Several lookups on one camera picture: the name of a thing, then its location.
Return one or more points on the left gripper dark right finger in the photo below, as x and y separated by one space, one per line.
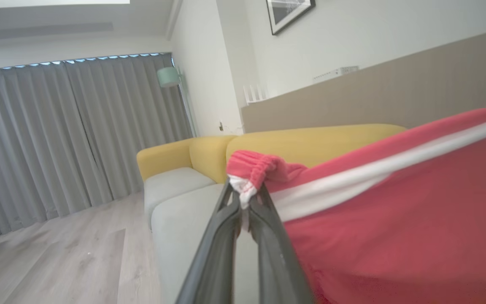
279 270

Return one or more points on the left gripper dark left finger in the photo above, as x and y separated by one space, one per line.
213 261

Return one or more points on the red shorts with white stripe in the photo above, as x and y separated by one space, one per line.
395 219

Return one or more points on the large grey sofa ottoman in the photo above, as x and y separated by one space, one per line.
175 240

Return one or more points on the small grey sofa seat cushion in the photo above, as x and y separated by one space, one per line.
171 185

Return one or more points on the yellow sofa backrest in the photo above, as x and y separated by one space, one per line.
293 141

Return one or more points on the white router with antennas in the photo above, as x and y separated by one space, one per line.
255 95

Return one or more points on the mint green floor lamp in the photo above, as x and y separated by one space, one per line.
168 77

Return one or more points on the grey pleated curtain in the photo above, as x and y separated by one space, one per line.
57 139

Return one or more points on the white flat device box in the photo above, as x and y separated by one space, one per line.
338 72

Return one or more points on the beige half wall partition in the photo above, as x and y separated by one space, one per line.
373 93

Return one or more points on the black framed wall picture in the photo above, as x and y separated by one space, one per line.
289 12

